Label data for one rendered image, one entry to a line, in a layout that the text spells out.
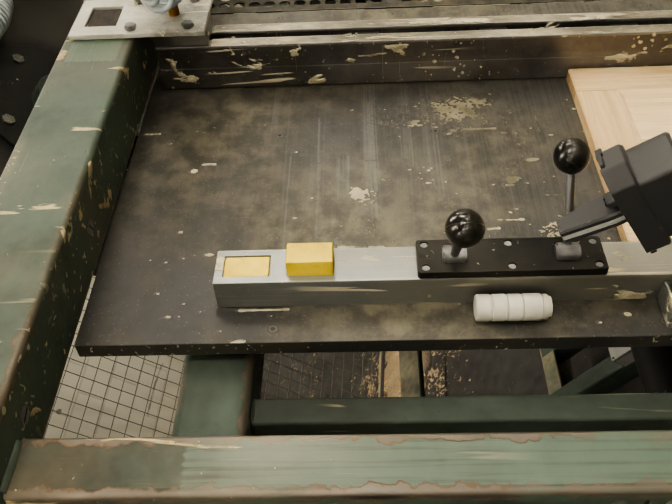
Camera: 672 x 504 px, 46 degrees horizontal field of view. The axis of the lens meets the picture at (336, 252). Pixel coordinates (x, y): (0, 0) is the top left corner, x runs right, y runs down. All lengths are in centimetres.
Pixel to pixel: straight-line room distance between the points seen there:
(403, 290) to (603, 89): 47
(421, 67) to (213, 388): 57
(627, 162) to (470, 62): 49
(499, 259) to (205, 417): 35
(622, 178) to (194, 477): 45
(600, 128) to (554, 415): 41
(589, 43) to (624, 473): 67
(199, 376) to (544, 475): 38
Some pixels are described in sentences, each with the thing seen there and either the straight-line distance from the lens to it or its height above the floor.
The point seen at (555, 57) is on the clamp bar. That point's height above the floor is 131.
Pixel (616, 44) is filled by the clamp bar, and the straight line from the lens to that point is 121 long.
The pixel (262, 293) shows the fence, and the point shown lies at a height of 161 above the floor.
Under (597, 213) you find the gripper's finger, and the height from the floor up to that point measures 142.
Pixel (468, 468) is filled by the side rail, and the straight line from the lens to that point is 70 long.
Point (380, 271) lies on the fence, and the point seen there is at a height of 152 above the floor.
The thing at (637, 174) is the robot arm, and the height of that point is 144.
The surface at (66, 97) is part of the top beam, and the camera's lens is 107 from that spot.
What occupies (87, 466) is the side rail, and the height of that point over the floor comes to 173.
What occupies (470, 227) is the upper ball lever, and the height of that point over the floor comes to 152.
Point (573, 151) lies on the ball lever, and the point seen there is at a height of 143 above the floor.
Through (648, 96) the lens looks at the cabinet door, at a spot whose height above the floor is 120.
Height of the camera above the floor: 190
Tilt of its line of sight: 24 degrees down
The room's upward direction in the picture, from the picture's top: 64 degrees counter-clockwise
